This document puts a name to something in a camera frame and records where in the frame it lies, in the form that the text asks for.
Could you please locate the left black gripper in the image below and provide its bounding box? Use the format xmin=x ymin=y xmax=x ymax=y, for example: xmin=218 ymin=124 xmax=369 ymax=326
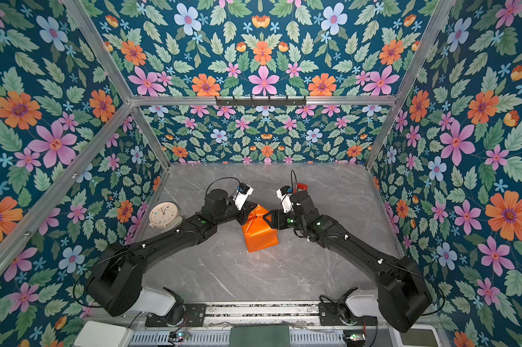
xmin=212 ymin=201 xmax=258 ymax=227

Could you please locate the yellow wrapping paper sheet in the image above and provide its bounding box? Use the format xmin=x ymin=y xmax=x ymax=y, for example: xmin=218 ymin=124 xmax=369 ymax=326
xmin=242 ymin=205 xmax=279 ymax=253

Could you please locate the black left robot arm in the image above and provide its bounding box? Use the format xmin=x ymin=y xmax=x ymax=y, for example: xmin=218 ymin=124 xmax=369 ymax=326
xmin=85 ymin=183 xmax=257 ymax=320

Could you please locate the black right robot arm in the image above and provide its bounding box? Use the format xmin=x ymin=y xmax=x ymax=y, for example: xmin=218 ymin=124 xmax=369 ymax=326
xmin=264 ymin=186 xmax=433 ymax=333

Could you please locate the green centre box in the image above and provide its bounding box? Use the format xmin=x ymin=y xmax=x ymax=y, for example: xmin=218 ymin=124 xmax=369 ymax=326
xmin=229 ymin=325 xmax=291 ymax=347

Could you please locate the white box bottom left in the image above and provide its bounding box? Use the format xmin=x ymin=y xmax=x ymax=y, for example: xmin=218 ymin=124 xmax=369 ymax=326
xmin=74 ymin=321 xmax=135 ymax=347

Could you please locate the red tape dispenser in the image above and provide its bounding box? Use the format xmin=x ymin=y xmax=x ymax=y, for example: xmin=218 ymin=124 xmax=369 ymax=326
xmin=294 ymin=183 xmax=308 ymax=192

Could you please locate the round white analog clock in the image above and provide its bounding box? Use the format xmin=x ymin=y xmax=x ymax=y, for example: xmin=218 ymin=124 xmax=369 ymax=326
xmin=149 ymin=202 xmax=183 ymax=231

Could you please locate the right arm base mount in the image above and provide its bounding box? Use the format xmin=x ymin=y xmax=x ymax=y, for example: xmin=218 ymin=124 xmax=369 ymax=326
xmin=317 ymin=295 xmax=378 ymax=327

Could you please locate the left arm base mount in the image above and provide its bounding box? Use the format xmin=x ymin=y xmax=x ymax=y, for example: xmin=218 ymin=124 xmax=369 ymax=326
xmin=145 ymin=296 xmax=207 ymax=328

